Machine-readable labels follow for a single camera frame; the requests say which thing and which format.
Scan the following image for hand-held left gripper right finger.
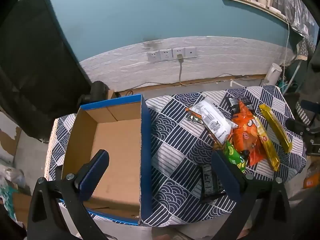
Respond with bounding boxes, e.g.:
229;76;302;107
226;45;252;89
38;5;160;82
211;150;293;240

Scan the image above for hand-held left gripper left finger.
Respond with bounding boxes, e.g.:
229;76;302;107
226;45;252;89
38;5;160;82
27;149;110;240

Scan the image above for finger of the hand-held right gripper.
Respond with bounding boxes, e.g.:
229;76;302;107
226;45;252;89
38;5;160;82
296;100;320;120
285;119;314;135

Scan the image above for blue cardboard box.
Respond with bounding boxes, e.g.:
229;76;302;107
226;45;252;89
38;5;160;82
58;94;153;225

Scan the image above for orange and black snack bag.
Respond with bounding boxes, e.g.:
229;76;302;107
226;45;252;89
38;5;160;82
231;101;267;167

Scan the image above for white-backed orange snack bag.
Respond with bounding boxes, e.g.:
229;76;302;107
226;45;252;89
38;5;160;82
186;99;238;147

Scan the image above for green snack packet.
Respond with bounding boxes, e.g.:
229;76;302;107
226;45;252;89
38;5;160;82
222;140;247;173

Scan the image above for yellow snack bar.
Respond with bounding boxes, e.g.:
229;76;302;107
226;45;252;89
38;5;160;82
252;116;280;172
259;104;293;153

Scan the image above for orange bottle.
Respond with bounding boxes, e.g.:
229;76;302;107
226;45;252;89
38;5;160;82
303;162;320;190

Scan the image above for white electric kettle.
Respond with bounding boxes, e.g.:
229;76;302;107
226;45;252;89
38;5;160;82
262;63;282;87

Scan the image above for navy white patterned tablecloth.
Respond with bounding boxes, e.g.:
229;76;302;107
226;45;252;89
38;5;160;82
45;85;308;227

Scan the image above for small shiny snack packet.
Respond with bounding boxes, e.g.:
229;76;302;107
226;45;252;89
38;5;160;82
185;112;203;125

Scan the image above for black silver snack packet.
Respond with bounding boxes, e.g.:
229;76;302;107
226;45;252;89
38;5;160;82
228;96;253;114

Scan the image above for black round device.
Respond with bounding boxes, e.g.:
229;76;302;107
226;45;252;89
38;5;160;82
79;81;111;106

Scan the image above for clear plastic bag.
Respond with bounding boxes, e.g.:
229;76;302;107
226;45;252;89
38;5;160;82
0;164;26;188

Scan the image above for flat brown cardboard piece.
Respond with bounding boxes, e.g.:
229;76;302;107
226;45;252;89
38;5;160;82
12;192;33;228

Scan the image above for large black panel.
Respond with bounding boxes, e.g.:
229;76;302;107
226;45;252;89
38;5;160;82
0;0;93;142

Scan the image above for thin white hanging cable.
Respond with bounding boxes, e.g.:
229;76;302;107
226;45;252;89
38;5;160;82
282;17;292;82

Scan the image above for grey plug with cable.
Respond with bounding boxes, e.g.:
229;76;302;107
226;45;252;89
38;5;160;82
176;54;185;86

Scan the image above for wall shelf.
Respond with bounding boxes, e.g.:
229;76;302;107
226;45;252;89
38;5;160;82
220;0;312;38

